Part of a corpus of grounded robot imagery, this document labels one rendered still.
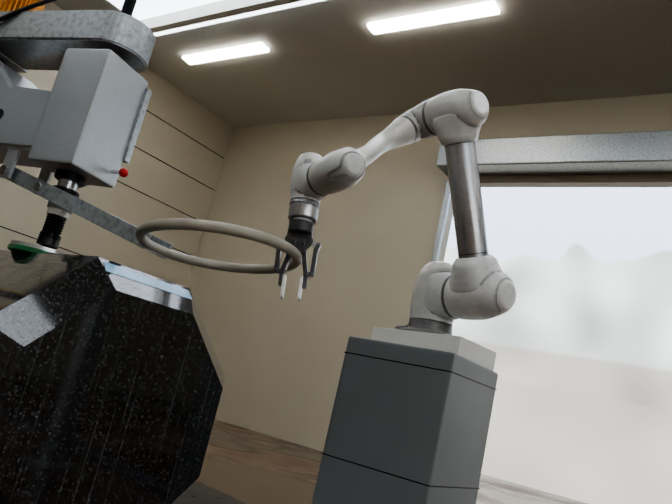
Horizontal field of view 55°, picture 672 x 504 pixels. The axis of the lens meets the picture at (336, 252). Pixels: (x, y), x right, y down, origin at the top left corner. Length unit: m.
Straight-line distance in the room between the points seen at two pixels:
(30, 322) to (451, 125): 1.35
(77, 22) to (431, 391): 1.73
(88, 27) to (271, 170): 6.43
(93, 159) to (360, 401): 1.19
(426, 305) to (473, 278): 0.22
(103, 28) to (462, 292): 1.50
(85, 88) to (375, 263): 5.31
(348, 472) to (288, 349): 5.53
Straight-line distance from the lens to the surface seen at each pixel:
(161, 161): 8.72
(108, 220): 2.11
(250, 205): 8.73
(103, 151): 2.33
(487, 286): 2.09
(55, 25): 2.59
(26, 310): 1.74
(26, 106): 2.50
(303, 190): 1.87
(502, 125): 7.24
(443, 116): 2.15
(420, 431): 2.05
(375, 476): 2.11
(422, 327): 2.23
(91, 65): 2.37
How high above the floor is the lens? 0.59
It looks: 12 degrees up
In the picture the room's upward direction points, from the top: 13 degrees clockwise
